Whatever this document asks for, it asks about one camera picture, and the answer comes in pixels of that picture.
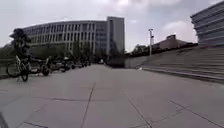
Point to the large curved pale building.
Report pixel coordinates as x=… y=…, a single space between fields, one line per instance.
x=66 y=33

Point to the row of trees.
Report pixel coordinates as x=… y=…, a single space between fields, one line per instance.
x=20 y=40

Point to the low building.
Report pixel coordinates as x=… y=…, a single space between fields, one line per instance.
x=170 y=43

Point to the grey paved path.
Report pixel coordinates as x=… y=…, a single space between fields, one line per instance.
x=110 y=100

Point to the pole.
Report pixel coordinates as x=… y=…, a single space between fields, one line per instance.
x=150 y=41

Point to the grey banded building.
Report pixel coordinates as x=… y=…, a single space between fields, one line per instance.
x=210 y=25

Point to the row of parked bicycles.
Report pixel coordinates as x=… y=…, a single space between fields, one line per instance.
x=23 y=68

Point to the wide grey stairs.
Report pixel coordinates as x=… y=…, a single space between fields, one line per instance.
x=190 y=63

